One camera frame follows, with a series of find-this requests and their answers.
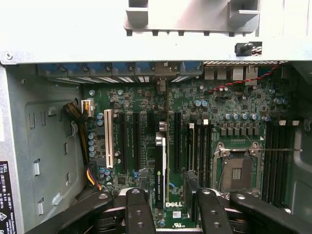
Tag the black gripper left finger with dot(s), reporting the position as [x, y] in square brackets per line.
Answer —
[140, 214]

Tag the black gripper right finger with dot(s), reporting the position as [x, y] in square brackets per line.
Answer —
[212, 214]

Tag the CPU socket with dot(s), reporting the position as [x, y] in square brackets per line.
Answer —
[240, 174]

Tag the black RAM slot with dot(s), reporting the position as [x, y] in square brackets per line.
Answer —
[210, 136]
[274, 170]
[204, 151]
[289, 170]
[191, 146]
[198, 151]
[267, 170]
[281, 170]

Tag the long black expansion slot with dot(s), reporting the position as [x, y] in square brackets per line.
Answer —
[123, 141]
[136, 141]
[178, 141]

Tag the white expansion slot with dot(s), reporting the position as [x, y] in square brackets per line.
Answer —
[109, 139]

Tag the thin locking lever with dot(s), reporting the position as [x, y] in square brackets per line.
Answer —
[280, 150]

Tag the short black expansion slot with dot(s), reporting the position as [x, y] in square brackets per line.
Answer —
[150, 119]

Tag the green motherboard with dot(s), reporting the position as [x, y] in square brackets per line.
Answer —
[136, 97]

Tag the white power connector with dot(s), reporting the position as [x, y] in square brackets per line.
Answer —
[87, 108]

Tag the open black PC case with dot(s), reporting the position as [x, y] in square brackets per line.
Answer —
[48, 122]

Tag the grey power supply unit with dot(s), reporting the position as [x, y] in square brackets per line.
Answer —
[7, 195]

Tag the grey parts rack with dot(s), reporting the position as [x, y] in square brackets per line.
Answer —
[136, 19]

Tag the black intrusion switch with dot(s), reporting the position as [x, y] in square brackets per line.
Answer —
[243, 48]

